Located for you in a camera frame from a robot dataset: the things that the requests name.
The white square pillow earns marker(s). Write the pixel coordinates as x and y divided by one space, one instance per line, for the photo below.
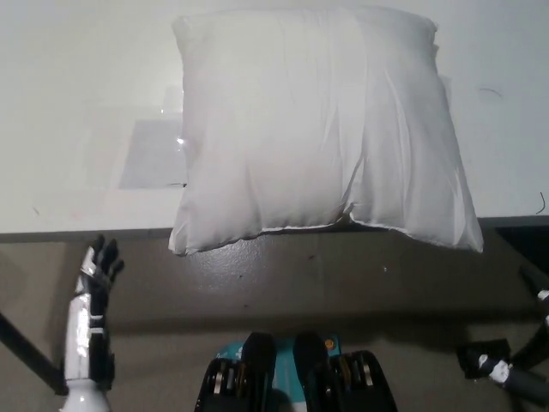
317 129

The teal box on robot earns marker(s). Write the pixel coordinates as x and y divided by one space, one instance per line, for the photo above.
283 360

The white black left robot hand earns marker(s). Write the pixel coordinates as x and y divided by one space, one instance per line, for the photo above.
81 326

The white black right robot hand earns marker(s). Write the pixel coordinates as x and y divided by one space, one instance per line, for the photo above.
534 281

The black slanted table leg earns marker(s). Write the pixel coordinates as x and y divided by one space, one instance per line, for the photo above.
534 347
25 347

